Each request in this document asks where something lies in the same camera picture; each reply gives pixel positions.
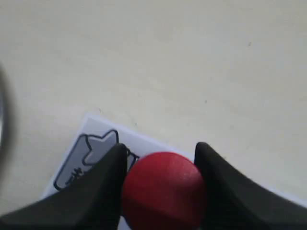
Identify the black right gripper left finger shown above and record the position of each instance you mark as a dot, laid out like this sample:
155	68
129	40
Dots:
91	202

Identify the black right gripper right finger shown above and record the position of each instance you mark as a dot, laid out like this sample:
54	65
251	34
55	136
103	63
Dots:
235	202

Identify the red cylinder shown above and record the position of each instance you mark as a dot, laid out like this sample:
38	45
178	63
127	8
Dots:
164	191

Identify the paper game board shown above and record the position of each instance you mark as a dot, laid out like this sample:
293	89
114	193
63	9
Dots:
95	138

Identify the round metal plate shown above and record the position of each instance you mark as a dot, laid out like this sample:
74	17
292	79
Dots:
7	111

